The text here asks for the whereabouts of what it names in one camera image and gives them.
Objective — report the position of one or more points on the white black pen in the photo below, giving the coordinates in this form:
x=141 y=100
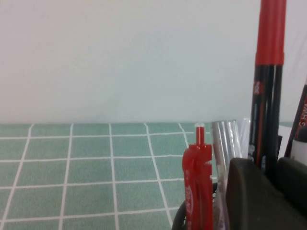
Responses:
x=299 y=148

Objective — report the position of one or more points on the clear plastic pen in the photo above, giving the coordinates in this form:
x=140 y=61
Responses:
x=245 y=136

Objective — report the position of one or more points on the white red robot book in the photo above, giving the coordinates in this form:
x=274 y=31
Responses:
x=286 y=139

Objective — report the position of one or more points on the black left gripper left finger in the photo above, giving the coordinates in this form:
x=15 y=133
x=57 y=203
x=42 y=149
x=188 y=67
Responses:
x=254 y=203

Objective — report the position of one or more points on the red black marker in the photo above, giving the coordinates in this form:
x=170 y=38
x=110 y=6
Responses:
x=268 y=95

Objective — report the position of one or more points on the black mesh pen holder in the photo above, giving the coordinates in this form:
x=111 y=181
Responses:
x=178 y=220

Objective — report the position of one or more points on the red click pen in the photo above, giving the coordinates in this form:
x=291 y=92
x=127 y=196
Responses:
x=196 y=182

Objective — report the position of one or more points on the green checked tablecloth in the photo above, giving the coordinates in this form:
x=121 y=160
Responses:
x=84 y=172

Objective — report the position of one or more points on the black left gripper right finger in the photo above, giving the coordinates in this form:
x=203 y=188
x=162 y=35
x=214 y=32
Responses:
x=295 y=177

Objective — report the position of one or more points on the silver clear pen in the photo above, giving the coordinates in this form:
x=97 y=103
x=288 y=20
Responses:
x=225 y=148

